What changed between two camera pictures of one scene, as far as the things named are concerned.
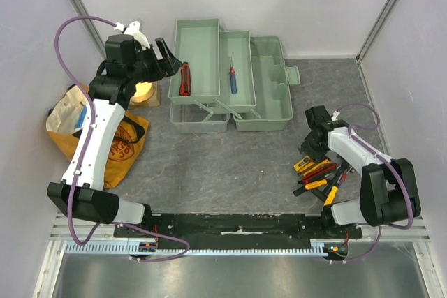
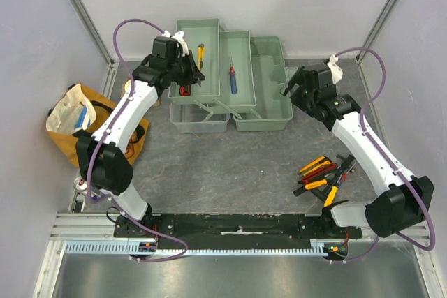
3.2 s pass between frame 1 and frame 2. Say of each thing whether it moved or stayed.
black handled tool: stayed
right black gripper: moved
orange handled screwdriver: stayed
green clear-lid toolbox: stayed
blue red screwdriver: stayed
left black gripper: moved
